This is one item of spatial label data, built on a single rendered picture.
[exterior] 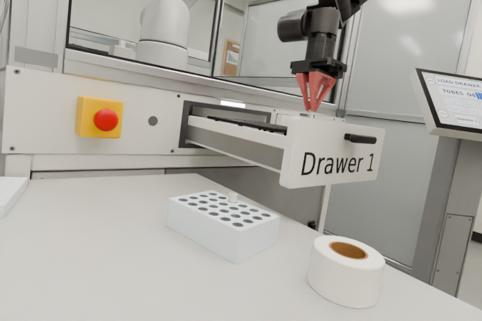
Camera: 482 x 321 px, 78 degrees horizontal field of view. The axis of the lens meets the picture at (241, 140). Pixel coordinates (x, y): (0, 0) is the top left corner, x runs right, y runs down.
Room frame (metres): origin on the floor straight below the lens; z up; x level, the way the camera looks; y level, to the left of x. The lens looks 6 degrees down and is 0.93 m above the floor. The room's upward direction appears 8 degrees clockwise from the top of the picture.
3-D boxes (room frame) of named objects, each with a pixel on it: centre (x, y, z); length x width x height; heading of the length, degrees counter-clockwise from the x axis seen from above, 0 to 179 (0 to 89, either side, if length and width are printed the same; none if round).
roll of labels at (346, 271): (0.29, -0.12, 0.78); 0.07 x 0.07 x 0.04
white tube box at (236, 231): (0.38, 0.01, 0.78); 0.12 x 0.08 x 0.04; 52
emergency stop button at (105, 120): (0.53, 0.24, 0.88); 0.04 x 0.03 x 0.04; 131
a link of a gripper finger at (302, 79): (0.62, -0.14, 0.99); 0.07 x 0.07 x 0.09; 39
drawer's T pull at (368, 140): (0.52, -0.20, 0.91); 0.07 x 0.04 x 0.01; 131
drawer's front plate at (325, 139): (0.54, -0.18, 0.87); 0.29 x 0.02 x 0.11; 131
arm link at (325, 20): (0.64, -0.13, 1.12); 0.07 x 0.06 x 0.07; 51
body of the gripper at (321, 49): (0.63, -0.14, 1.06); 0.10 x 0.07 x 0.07; 39
